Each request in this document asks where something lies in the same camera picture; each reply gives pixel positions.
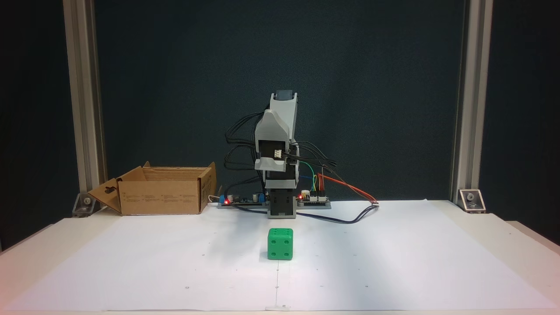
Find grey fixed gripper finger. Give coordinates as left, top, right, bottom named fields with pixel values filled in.
left=256, top=109, right=291, bottom=140

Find black cable with white connector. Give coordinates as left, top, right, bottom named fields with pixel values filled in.
left=236, top=202, right=380, bottom=225

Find brown cardboard box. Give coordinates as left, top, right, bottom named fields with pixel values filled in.
left=87, top=162, right=217, bottom=216

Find metal corner bracket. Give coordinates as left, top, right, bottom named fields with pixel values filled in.
left=458, top=189, right=487, bottom=214
left=72, top=192, right=96, bottom=217

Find grey board mounting plate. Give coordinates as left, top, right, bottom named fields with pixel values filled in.
left=217, top=201, right=332, bottom=210

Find green wire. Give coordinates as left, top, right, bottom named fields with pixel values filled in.
left=299, top=162, right=317, bottom=194

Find black servo cable bundle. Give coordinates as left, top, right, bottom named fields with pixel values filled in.
left=287, top=140, right=338, bottom=175
left=224, top=112, right=268, bottom=184

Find motor driver circuit board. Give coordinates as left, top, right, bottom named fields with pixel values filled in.
left=297, top=190, right=329, bottom=204

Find blue power circuit board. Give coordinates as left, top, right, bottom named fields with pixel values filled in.
left=219, top=192, right=266, bottom=206

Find orange red wire bundle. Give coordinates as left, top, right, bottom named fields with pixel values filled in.
left=316, top=173, right=379, bottom=205

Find white paper sheet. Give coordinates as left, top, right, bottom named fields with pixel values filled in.
left=4, top=199, right=556, bottom=312

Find green dice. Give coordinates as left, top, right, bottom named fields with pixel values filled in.
left=267, top=227, right=294, bottom=261

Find aluminium frame post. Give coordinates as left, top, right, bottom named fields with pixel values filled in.
left=450, top=0, right=494, bottom=204
left=63, top=0, right=108, bottom=206

